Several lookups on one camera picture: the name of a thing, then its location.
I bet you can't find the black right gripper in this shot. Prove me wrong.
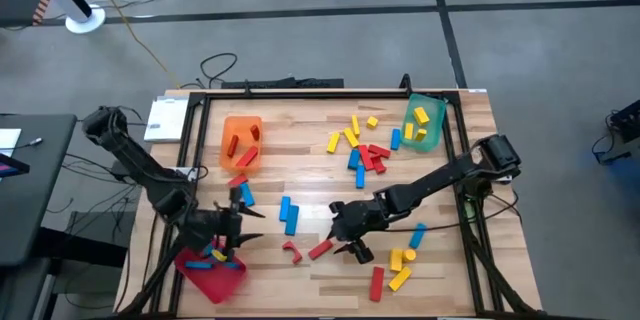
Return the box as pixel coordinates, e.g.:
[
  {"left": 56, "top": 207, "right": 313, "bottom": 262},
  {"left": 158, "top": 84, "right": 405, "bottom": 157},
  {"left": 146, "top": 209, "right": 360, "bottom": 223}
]
[{"left": 327, "top": 198, "right": 394, "bottom": 265}]

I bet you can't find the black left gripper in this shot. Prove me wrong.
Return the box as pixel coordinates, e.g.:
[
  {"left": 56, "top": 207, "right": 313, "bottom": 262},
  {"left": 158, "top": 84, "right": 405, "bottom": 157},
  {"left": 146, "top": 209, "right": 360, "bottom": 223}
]
[{"left": 187, "top": 188, "right": 266, "bottom": 261}]

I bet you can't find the red translucent plastic bin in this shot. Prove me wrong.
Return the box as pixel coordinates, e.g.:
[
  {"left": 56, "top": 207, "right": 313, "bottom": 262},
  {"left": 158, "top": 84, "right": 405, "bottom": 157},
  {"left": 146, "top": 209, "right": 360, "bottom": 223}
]
[{"left": 172, "top": 239, "right": 250, "bottom": 305}]

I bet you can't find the orange translucent plastic bin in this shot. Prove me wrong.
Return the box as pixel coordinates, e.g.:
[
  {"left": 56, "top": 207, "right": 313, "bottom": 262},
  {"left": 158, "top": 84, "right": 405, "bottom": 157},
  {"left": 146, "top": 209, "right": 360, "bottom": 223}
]
[{"left": 218, "top": 115, "right": 264, "bottom": 173}]

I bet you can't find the white paper box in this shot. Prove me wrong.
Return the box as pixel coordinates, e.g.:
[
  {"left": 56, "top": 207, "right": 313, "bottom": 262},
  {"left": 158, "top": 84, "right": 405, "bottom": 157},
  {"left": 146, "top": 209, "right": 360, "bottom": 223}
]
[{"left": 143, "top": 95, "right": 191, "bottom": 144}]

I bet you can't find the black power strip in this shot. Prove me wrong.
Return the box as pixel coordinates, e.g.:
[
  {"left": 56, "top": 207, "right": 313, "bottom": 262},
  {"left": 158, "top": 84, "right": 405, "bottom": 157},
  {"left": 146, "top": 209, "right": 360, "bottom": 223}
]
[{"left": 220, "top": 76, "right": 346, "bottom": 90}]

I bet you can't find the teal translucent plastic bin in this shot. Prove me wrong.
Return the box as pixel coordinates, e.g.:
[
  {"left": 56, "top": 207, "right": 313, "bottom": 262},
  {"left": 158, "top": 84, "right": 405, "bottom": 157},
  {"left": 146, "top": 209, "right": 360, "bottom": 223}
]
[{"left": 399, "top": 92, "right": 448, "bottom": 153}]

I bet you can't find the black desk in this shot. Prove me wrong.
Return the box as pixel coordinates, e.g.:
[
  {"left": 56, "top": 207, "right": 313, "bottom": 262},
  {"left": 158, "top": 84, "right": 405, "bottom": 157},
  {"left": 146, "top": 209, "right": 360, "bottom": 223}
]
[{"left": 0, "top": 113, "right": 79, "bottom": 268}]

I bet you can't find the dark tablet screen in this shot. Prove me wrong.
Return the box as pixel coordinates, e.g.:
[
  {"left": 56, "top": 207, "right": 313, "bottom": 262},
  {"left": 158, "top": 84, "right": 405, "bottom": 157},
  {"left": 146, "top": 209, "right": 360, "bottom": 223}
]
[{"left": 0, "top": 153, "right": 31, "bottom": 179}]

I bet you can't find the white sheet on desk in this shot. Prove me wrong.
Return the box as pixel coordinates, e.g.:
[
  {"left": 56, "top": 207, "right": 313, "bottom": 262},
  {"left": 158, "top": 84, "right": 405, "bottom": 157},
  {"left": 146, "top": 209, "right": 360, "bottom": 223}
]
[{"left": 0, "top": 127, "right": 24, "bottom": 158}]

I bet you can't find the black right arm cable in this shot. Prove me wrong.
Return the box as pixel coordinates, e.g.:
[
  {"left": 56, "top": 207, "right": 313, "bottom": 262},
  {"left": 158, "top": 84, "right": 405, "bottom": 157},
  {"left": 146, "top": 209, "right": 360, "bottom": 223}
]
[{"left": 387, "top": 190, "right": 521, "bottom": 235}]

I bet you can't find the looped black floor cable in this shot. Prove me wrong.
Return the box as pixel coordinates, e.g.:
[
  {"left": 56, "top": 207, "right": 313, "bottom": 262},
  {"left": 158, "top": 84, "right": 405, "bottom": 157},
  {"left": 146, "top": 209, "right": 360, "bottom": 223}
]
[{"left": 198, "top": 51, "right": 240, "bottom": 89}]

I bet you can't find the silver tipped desk cable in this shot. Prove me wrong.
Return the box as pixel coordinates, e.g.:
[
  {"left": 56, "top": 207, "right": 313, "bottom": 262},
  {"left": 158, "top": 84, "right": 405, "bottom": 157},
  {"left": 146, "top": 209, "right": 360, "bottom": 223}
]
[{"left": 13, "top": 137, "right": 44, "bottom": 151}]

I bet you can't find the long yellow hanging cable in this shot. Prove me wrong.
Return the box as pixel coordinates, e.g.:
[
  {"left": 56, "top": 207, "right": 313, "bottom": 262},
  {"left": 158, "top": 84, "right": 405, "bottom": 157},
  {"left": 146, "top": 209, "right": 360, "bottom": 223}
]
[{"left": 78, "top": 0, "right": 182, "bottom": 89}]

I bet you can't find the black equipment with cables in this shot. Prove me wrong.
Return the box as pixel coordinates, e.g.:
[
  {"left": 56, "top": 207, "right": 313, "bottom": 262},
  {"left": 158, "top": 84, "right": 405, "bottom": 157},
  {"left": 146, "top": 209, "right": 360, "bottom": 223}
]
[{"left": 591, "top": 98, "right": 640, "bottom": 165}]

